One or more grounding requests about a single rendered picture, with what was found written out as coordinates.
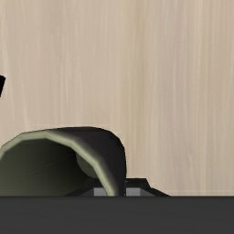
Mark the green mug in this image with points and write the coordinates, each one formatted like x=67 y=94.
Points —
x=103 y=146

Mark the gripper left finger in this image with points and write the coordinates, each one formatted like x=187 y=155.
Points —
x=95 y=188

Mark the cabinet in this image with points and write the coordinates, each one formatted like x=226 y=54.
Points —
x=2 y=86

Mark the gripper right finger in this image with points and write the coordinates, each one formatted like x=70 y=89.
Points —
x=135 y=187

